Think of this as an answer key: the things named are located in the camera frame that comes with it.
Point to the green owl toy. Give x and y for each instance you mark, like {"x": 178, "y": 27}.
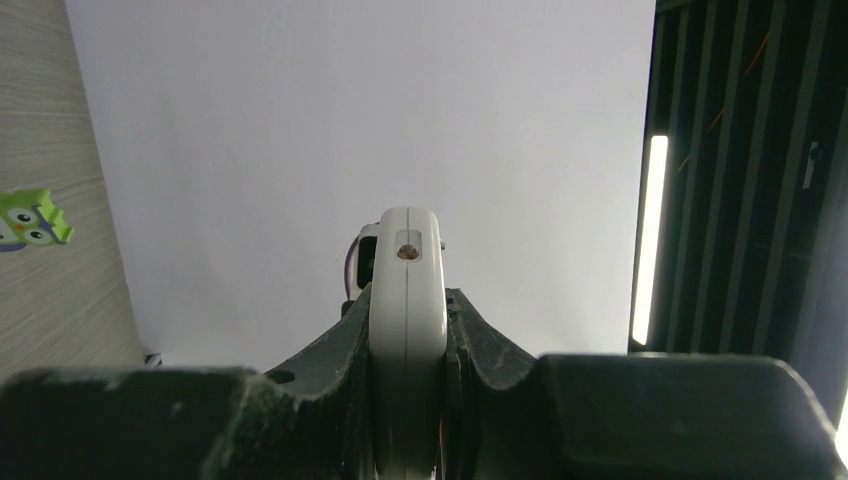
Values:
{"x": 30, "y": 218}

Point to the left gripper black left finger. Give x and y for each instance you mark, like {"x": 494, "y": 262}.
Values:
{"x": 307, "y": 418}

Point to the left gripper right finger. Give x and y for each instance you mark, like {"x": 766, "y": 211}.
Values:
{"x": 512, "y": 415}

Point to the large white remote control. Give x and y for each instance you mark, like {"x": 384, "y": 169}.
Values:
{"x": 407, "y": 343}

